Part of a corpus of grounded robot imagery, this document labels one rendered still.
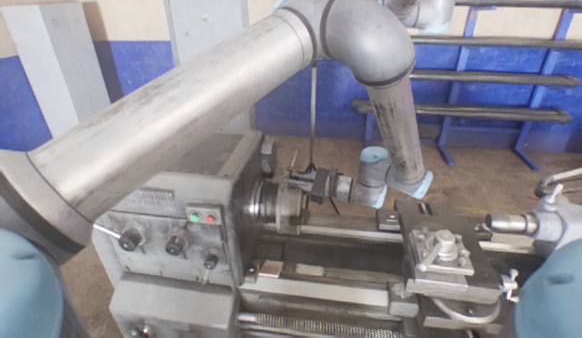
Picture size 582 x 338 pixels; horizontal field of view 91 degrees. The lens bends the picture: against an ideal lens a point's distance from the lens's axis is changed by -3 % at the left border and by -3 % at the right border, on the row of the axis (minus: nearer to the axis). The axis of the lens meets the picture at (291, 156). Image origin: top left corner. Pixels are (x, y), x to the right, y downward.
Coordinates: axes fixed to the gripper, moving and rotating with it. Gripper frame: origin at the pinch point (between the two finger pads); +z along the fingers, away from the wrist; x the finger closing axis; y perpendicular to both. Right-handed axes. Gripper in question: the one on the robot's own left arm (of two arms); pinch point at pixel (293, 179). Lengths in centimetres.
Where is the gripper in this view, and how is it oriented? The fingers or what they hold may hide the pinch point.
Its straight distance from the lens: 115.6
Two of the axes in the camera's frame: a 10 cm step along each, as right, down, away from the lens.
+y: 1.0, 6.8, 7.3
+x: 3.0, -7.2, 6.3
